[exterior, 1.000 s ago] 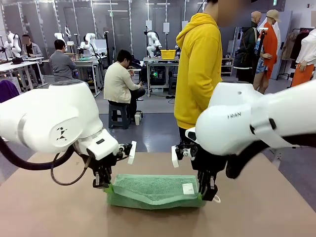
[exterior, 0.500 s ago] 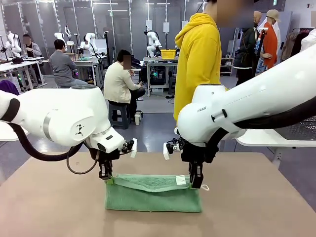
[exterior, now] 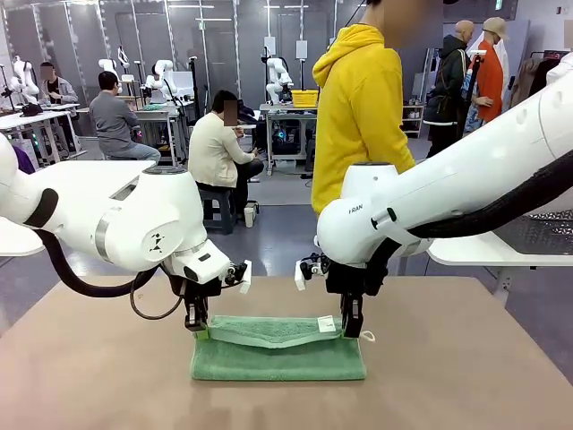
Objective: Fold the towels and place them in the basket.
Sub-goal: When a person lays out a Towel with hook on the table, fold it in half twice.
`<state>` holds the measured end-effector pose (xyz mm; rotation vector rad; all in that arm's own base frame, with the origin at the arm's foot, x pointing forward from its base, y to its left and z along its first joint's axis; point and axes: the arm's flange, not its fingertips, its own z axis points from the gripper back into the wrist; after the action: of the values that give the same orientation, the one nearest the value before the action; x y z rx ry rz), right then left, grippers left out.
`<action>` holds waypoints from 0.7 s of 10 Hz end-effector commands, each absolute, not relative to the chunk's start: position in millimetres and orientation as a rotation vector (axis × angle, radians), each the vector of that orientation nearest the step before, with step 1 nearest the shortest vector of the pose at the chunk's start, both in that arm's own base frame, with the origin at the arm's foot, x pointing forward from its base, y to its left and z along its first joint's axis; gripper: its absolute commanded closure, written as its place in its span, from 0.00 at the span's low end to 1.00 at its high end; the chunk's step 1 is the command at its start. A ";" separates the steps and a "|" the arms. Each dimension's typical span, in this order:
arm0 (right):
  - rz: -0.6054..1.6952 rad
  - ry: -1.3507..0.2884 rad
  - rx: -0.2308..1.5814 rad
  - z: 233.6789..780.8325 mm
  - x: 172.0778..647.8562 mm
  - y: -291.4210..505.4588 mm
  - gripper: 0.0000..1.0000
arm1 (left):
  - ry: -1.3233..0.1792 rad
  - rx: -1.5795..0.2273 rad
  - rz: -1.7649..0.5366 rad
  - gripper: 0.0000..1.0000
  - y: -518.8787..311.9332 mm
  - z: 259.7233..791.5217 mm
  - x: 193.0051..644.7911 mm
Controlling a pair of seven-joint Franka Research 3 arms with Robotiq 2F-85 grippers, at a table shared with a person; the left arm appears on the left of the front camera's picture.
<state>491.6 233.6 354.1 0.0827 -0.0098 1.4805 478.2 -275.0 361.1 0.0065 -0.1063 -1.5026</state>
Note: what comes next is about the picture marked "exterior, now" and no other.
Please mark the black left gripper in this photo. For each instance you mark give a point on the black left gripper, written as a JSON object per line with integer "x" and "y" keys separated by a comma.
{"x": 197, "y": 298}

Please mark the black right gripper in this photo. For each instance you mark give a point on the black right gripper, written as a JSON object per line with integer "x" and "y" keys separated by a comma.
{"x": 353, "y": 282}

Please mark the green terry towel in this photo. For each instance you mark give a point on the green terry towel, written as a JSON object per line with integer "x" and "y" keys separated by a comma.
{"x": 277, "y": 358}

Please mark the yellow sleeved right forearm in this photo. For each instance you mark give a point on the yellow sleeved right forearm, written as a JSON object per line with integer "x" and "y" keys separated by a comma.
{"x": 403, "y": 152}

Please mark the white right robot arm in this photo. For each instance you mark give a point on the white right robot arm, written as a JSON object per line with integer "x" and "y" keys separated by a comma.
{"x": 447, "y": 188}

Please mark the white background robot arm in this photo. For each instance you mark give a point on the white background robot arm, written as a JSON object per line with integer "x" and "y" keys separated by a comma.
{"x": 22, "y": 71}
{"x": 162, "y": 67}
{"x": 107, "y": 65}
{"x": 277, "y": 80}

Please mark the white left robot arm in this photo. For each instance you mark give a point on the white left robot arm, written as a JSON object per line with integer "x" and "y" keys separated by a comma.
{"x": 147, "y": 210}

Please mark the grey perforated plastic basket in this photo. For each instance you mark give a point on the grey perforated plastic basket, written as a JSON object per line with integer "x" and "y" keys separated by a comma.
{"x": 537, "y": 233}

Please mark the yellow plastic basket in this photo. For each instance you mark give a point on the yellow plastic basket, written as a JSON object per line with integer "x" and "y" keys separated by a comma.
{"x": 304, "y": 98}

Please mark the dark grey plastic stool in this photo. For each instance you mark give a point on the dark grey plastic stool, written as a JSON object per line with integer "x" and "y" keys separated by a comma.
{"x": 221, "y": 215}

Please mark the pale cup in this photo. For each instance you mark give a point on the pale cup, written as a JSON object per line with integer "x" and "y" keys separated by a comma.
{"x": 249, "y": 217}

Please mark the white side table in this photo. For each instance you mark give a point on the white side table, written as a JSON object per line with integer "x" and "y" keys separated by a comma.
{"x": 470, "y": 257}
{"x": 89, "y": 168}

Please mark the seated person in cream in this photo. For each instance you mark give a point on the seated person in cream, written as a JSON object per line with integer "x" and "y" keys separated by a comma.
{"x": 215, "y": 148}

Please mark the person in yellow hoodie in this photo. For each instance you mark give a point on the person in yellow hoodie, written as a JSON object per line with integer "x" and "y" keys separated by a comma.
{"x": 353, "y": 112}

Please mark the grey background workbench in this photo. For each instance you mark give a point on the grey background workbench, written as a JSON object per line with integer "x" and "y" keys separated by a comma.
{"x": 154, "y": 114}
{"x": 282, "y": 107}

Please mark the white shoe rack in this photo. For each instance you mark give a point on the white shoe rack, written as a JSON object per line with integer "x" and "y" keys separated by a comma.
{"x": 412, "y": 118}

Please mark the teal cloth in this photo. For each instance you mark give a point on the teal cloth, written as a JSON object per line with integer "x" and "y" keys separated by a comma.
{"x": 154, "y": 106}

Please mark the purple cloth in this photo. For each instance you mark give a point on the purple cloth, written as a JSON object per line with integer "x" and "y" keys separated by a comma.
{"x": 24, "y": 161}

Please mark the white background desk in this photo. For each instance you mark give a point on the white background desk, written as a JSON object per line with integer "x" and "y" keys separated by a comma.
{"x": 27, "y": 118}

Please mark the mannequin in black jacket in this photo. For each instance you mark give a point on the mannequin in black jacket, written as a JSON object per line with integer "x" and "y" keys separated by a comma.
{"x": 450, "y": 76}

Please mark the black cap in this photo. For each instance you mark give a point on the black cap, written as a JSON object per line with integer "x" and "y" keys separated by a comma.
{"x": 31, "y": 110}

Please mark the seated person in grey jacket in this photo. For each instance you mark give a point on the seated person in grey jacket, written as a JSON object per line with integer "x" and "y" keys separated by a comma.
{"x": 56, "y": 89}

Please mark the white hanging panel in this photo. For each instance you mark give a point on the white hanging panel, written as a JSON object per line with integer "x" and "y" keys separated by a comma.
{"x": 269, "y": 46}
{"x": 301, "y": 49}

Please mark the mannequin in orange with cap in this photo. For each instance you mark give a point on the mannequin in orange with cap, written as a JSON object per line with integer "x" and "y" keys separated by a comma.
{"x": 490, "y": 76}

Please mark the brown hanging coat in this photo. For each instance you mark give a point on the brown hanging coat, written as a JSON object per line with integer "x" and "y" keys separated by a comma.
{"x": 521, "y": 80}

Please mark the black tripod with white top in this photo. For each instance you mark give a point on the black tripod with white top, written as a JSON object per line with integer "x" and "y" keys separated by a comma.
{"x": 478, "y": 53}

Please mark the black hanging coat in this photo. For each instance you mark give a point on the black hanging coat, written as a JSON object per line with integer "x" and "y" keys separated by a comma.
{"x": 539, "y": 74}

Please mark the mannequin with orange trousers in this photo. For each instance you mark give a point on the mannequin with orange trousers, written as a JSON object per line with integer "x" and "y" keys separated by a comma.
{"x": 561, "y": 71}

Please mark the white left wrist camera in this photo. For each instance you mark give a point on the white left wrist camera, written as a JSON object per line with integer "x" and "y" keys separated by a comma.
{"x": 245, "y": 277}

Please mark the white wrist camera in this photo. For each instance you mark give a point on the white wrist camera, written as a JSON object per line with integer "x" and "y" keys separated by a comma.
{"x": 245, "y": 277}
{"x": 299, "y": 277}

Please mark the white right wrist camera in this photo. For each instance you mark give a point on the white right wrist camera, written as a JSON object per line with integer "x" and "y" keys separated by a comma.
{"x": 299, "y": 277}

